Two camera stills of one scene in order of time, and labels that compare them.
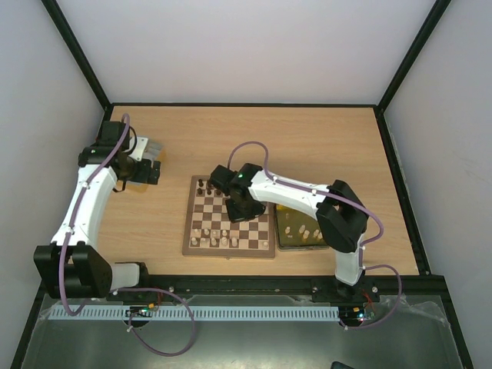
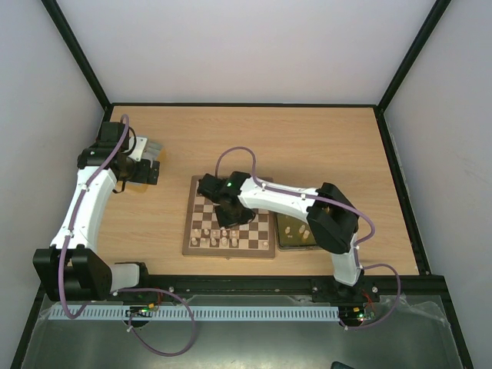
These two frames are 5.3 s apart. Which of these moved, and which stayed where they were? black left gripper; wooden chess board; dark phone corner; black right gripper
Moved: black right gripper
Stayed: wooden chess board; dark phone corner; black left gripper
